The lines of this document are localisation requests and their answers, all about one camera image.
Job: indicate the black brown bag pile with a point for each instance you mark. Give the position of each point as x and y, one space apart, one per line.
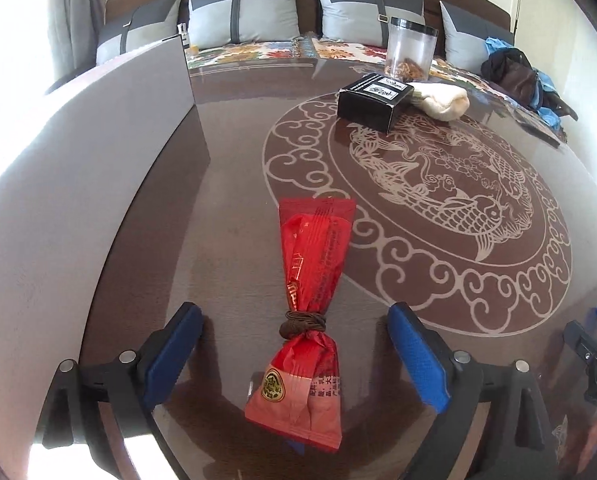
518 75

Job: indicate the blue garment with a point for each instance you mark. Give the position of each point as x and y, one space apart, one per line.
543 85

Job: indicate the red snack bag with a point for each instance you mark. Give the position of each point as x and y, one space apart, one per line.
300 393

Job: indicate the small white lotion bottle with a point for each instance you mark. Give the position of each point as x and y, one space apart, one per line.
182 32

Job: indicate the black rectangular box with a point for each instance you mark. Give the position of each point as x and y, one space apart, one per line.
373 101

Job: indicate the floral bed cover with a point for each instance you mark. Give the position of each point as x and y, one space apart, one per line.
368 58

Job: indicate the far left grey cushion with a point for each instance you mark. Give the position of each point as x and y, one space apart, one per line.
151 22

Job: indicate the clear plastic jar black lid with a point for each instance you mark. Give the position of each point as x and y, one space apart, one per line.
410 50

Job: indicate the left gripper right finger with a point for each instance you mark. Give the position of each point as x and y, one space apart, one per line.
517 440

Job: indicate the cream towel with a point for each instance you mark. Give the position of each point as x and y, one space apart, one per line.
443 102

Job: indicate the grey board panel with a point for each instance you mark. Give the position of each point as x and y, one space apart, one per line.
62 202

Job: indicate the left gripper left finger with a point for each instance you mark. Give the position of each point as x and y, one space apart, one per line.
73 441

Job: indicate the grey cushion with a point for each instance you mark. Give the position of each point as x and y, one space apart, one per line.
366 21
216 23
466 35
151 22

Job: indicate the grey curtain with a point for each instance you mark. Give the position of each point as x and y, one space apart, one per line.
74 28

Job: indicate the far right grey cushion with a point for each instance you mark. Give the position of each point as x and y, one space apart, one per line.
466 35

